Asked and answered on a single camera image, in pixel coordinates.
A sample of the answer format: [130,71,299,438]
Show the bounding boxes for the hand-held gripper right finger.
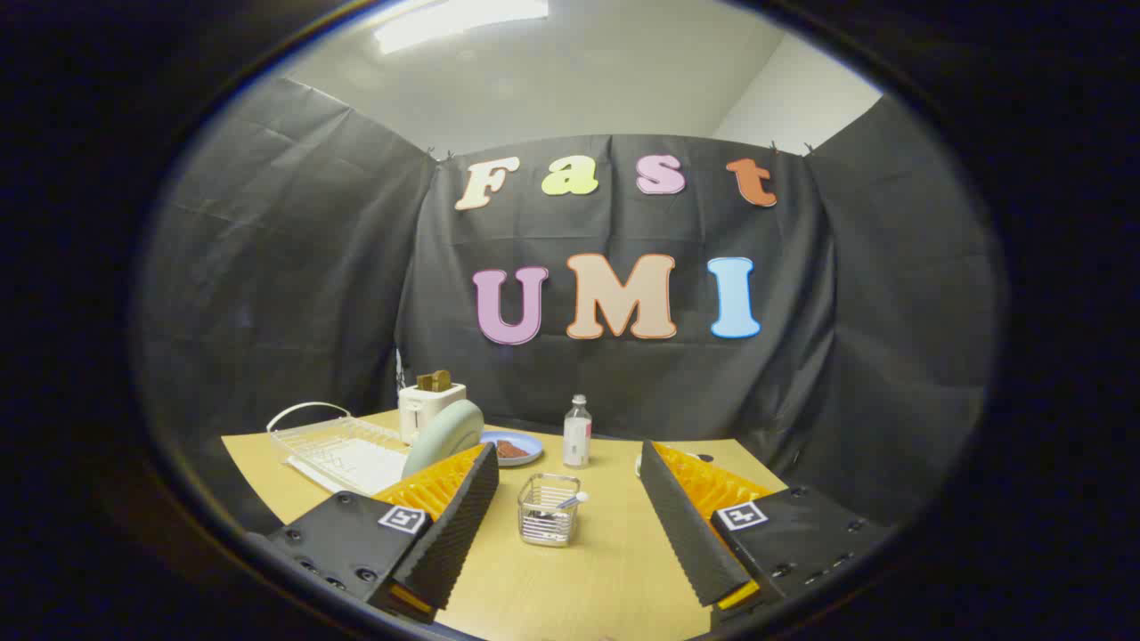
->
[639,440,896,615]

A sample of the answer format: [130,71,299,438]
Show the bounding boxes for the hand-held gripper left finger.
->
[245,442,501,624]

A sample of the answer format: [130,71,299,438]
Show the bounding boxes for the metal wire basket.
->
[517,473,582,548]

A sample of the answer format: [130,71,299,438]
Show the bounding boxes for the pale green plate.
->
[402,400,485,480]

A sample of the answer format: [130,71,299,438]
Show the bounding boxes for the white handled spoon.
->
[531,491,590,520]

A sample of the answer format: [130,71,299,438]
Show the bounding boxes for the white wire dish rack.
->
[267,402,412,498]

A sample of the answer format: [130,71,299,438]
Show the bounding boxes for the blue plate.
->
[480,431,544,468]

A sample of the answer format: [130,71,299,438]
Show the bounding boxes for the white toaster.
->
[397,381,468,445]

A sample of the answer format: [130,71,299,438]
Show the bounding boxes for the clear plastic bottle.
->
[562,394,594,470]

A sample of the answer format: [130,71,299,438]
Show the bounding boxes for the black backdrop cloth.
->
[134,76,1007,535]

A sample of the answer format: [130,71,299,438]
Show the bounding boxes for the ceiling light panel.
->
[373,0,551,55]

